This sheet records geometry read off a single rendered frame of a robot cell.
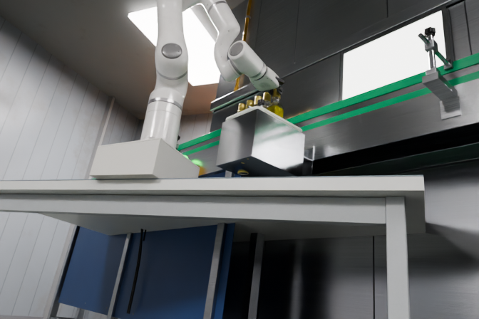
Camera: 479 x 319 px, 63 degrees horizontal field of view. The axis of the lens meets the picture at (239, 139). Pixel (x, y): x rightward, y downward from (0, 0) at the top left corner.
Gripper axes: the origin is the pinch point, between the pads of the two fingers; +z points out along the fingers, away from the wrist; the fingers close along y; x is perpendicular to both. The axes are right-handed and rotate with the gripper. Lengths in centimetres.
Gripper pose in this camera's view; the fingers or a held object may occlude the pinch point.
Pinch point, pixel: (275, 90)
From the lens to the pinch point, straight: 170.0
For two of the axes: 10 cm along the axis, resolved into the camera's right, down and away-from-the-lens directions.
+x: 1.3, -9.1, 3.9
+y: 8.4, -1.1, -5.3
